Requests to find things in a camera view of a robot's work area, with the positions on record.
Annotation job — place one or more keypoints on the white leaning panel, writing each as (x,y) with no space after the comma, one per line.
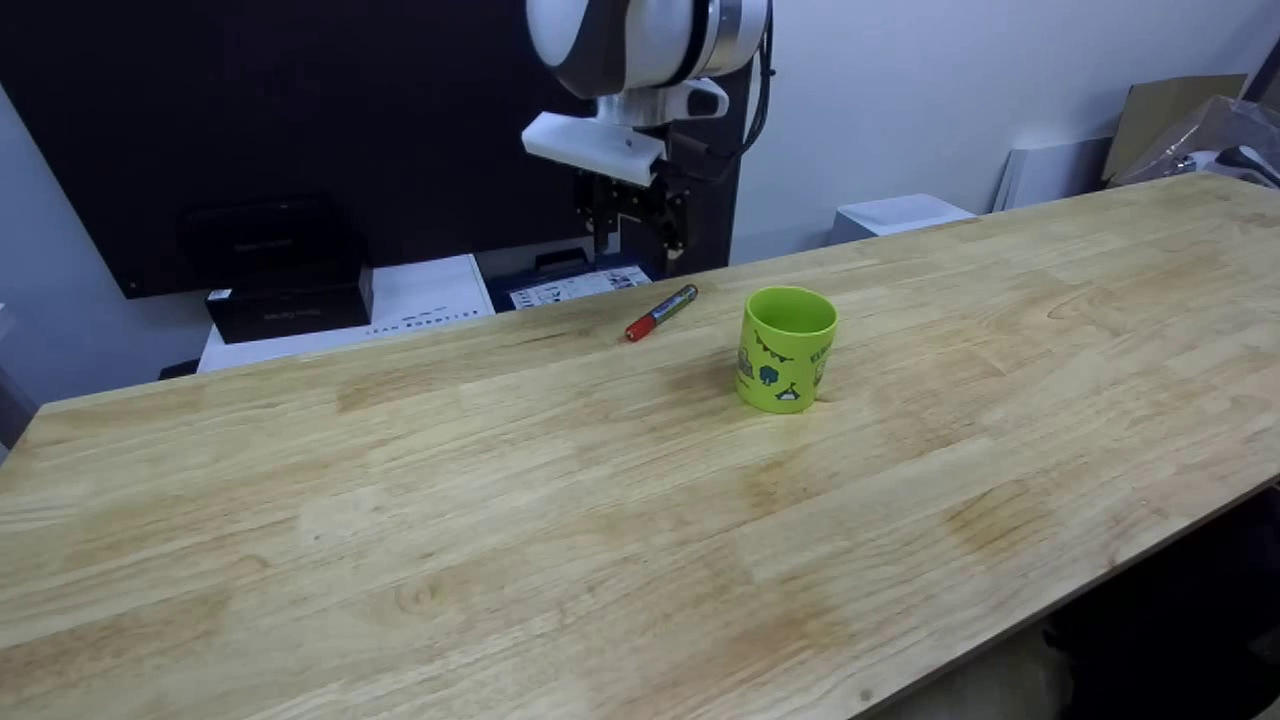
(1046,170)

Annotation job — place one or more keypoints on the brown cardboard box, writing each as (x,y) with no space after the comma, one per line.
(1187,126)

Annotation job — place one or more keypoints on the red and grey marker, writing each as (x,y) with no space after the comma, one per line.
(666,310)

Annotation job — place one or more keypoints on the large black board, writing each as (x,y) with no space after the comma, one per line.
(394,116)

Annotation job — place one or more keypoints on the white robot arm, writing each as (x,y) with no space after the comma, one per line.
(641,65)

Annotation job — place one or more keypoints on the white paper booklet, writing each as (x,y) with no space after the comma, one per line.
(581,286)

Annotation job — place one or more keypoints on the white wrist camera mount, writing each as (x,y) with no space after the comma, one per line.
(619,143)

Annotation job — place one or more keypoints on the black printer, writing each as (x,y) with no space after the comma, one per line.
(276,265)

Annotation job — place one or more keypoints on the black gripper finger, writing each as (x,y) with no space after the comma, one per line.
(604,232)
(672,239)

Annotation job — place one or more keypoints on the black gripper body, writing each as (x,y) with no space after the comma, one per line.
(609,200)

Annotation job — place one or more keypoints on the white box with print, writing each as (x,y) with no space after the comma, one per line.
(405,301)

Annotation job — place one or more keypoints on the green plastic mug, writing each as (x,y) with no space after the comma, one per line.
(785,345)

